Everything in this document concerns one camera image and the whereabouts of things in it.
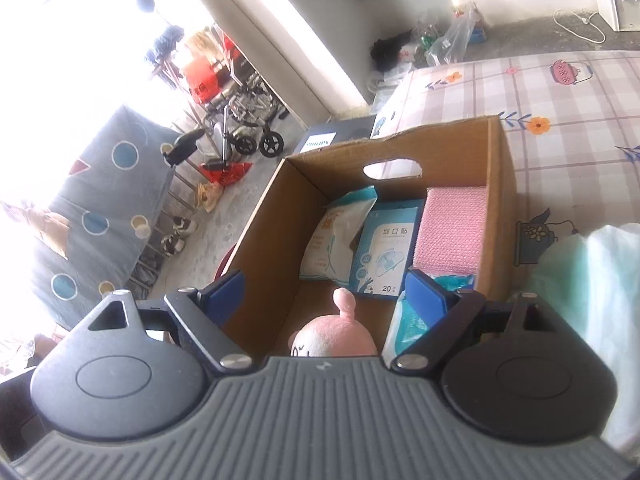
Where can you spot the clear plastic bag by wall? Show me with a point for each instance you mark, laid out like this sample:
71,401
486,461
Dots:
451,48

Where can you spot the red bowl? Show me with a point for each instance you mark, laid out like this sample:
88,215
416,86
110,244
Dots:
222,266

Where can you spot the white tied plastic bag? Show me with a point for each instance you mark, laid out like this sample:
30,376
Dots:
593,283

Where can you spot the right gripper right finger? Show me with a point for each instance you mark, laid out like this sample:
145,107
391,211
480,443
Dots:
515,371

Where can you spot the red crate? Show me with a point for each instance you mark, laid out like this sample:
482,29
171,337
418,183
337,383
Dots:
202,78

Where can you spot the black cloth pile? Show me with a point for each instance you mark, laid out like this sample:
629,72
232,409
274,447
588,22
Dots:
387,53

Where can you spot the brown cardboard box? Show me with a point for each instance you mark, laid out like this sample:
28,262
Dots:
472,152

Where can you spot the pink plush toy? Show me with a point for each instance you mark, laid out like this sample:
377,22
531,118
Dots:
337,335

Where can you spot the blue wet wipes pack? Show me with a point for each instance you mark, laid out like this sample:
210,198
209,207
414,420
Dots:
423,302

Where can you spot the grey patterned cushion cover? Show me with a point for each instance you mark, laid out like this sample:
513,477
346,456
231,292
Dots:
112,199

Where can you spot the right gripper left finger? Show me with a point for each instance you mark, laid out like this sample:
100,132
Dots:
131,369

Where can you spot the blue bandage box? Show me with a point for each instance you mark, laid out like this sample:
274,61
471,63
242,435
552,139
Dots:
385,249

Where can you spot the Philips box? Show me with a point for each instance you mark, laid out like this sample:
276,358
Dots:
338,131

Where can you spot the pink scrubbing sponge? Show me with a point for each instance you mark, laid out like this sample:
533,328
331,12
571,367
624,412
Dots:
451,231

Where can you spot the wheelchair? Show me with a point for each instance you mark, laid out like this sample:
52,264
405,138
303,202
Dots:
245,108

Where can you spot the white cotton swab bag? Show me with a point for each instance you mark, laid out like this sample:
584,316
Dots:
328,254

